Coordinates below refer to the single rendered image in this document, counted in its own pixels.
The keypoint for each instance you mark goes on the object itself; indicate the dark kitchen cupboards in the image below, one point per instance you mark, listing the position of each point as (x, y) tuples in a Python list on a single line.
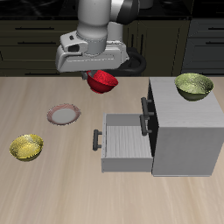
[(29, 43)]

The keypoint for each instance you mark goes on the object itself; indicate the red bowl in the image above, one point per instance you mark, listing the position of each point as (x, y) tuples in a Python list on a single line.
[(102, 82)]

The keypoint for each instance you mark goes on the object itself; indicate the grey cabinet drawer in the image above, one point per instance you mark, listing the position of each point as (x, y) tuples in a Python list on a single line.
[(125, 145)]

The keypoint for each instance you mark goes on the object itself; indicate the grey cabinet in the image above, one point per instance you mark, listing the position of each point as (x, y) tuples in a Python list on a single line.
[(186, 131)]

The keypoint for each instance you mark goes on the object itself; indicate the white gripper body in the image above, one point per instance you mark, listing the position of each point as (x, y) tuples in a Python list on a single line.
[(87, 61)]

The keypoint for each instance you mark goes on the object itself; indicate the green bowl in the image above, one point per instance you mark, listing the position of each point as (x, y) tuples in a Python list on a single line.
[(194, 86)]

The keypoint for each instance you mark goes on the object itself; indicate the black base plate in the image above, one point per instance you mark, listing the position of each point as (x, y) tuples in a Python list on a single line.
[(135, 62)]

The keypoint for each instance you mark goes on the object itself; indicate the white plate with pink rim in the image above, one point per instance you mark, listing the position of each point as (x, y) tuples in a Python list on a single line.
[(63, 114)]

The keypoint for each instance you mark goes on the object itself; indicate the yellow bowl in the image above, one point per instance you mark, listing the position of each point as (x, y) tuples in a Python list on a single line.
[(26, 147)]

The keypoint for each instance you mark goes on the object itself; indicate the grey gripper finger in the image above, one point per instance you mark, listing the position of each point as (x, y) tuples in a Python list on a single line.
[(90, 73), (84, 75)]

